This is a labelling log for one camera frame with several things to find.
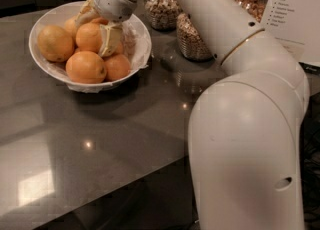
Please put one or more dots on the white allergen sign card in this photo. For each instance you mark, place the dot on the white allergen sign card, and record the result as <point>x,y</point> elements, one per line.
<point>296,25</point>

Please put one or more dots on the left glass cereal jar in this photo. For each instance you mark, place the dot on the left glass cereal jar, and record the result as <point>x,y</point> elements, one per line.
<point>162,14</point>

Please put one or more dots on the front glass cereal jar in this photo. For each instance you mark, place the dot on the front glass cereal jar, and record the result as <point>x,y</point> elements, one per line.
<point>190,42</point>

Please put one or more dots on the white bowl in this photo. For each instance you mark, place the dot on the white bowl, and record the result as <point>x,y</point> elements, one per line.
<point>56,16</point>

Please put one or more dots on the orange hidden at right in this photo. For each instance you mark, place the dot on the orange hidden at right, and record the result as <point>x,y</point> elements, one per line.
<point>119,49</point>

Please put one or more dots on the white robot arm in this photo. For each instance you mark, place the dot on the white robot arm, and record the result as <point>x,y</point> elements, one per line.
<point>243,134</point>

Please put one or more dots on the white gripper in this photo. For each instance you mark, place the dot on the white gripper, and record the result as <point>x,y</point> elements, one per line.
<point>109,3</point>

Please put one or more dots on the orange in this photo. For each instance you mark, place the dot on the orange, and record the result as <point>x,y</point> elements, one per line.
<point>70,26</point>
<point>55,43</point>
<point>88,37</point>
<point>100,20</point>
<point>117,66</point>
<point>86,67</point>

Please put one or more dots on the white paper bowl liner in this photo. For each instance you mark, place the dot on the white paper bowl liner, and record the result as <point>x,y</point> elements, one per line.
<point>137,47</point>

